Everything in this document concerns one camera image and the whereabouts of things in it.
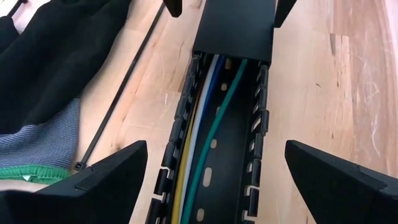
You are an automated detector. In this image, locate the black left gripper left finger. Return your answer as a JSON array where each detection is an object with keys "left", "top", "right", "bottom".
[{"left": 0, "top": 139, "right": 149, "bottom": 224}]

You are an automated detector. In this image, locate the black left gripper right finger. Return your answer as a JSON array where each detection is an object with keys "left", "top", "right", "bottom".
[{"left": 284, "top": 139, "right": 398, "bottom": 224}]

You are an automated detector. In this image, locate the white cable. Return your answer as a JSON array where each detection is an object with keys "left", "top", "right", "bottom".
[{"left": 178, "top": 54, "right": 221, "bottom": 224}]

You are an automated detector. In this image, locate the black slotted cable duct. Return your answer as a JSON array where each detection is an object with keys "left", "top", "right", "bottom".
[{"left": 145, "top": 52, "right": 272, "bottom": 224}]

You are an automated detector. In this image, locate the green cable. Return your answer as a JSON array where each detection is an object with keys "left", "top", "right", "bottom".
[{"left": 180, "top": 58, "right": 249, "bottom": 224}]

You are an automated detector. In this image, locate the black glove with grey cuff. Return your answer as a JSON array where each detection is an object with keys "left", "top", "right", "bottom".
[{"left": 0, "top": 0, "right": 134, "bottom": 185}]

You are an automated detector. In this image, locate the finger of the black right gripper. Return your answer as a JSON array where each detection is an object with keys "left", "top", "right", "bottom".
[
  {"left": 162, "top": 0, "right": 183, "bottom": 19},
  {"left": 273, "top": 0, "right": 299, "bottom": 29}
]

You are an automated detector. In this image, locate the black duct cover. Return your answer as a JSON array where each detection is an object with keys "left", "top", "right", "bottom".
[{"left": 192, "top": 0, "right": 277, "bottom": 63}]

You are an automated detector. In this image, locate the blue cable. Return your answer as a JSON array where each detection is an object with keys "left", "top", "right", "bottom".
[{"left": 182, "top": 55, "right": 227, "bottom": 218}]

